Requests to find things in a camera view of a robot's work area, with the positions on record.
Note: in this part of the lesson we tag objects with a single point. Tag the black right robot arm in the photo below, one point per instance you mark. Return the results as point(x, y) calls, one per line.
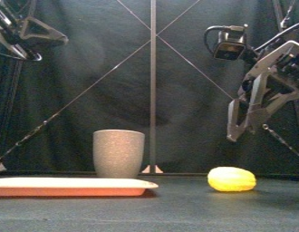
point(294, 28)

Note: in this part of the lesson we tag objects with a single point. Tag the yellow toy corn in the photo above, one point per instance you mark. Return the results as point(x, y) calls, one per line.
point(231, 179)

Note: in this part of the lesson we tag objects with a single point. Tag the black backdrop cloth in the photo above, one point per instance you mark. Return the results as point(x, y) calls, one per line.
point(75, 45)

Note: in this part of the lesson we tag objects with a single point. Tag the thin diagonal brace rod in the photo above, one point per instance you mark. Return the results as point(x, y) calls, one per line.
point(187, 60)
point(42, 124)

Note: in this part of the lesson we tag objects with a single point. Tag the pink rectangular tray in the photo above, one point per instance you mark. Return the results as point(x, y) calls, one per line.
point(75, 182)

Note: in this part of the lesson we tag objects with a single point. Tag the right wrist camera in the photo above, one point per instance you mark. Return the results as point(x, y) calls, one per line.
point(230, 45)

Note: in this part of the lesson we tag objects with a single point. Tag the vertical metal frame post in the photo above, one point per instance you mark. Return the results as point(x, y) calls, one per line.
point(152, 90)

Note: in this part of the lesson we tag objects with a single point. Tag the centre post foot bracket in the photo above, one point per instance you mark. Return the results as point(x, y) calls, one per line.
point(147, 171)

